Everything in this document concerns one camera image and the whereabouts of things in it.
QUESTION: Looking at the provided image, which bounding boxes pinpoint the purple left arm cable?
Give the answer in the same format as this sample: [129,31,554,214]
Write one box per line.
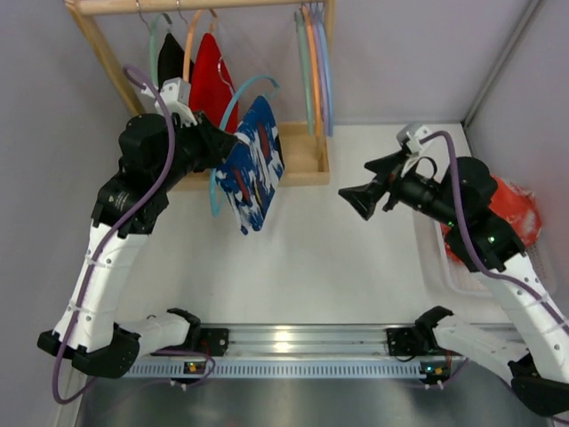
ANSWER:
[52,65,217,405]

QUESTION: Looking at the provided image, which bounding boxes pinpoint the orange white patterned garment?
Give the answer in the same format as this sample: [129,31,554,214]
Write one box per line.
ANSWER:
[441,174,541,273]

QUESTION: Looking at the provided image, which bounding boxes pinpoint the wooden clothes rack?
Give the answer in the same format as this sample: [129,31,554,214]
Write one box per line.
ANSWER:
[63,0,330,187]

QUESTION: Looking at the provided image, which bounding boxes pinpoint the grey slotted cable duct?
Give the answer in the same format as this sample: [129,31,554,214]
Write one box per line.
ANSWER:
[125,359,426,379]

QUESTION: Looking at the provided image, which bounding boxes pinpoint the blue white patterned trousers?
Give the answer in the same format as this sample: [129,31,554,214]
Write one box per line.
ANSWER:
[215,95,285,235]

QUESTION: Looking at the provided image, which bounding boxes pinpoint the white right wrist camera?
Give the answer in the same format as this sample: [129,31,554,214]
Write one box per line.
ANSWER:
[396,123,433,176]

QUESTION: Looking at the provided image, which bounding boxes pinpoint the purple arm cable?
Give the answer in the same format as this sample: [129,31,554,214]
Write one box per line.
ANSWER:
[52,65,217,405]
[421,130,569,423]

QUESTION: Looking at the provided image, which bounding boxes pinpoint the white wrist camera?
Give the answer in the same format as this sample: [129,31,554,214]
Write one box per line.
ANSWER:
[140,77,198,127]
[396,123,433,176]

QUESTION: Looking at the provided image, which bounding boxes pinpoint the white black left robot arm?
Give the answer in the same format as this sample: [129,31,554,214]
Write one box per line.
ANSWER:
[37,114,238,379]

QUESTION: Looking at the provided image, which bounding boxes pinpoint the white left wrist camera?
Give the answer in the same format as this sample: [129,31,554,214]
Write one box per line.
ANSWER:
[140,77,198,127]

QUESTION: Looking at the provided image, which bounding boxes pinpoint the white plastic basket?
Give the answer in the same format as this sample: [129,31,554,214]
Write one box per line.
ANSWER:
[413,177,559,300]

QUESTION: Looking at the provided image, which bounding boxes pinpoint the green hanger with black trousers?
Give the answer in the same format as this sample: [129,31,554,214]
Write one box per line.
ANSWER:
[148,12,172,88]

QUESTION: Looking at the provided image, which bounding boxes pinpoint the red trousers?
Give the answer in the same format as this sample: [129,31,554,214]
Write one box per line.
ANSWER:
[188,33,235,129]

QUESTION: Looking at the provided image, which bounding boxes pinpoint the aluminium mounting rail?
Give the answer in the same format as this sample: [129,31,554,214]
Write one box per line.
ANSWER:
[128,323,525,357]

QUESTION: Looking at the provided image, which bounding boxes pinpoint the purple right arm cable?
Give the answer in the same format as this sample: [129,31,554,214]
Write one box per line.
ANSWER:
[421,130,569,423]

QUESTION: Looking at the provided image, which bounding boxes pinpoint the orange hanger with red trousers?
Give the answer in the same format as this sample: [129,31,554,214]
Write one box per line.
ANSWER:
[182,8,218,83]

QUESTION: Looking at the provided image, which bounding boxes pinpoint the black trousers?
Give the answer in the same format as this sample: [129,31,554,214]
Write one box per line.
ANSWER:
[157,33,185,88]

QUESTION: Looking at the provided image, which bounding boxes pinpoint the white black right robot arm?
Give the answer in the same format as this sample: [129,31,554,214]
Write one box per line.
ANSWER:
[338,151,568,417]

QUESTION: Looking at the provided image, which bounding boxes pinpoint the empty green hanger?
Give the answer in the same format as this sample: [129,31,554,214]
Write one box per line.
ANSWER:
[294,9,315,135]

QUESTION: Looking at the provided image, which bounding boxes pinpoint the empty orange hanger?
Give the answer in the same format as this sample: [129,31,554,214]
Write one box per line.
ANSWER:
[300,4,324,139]

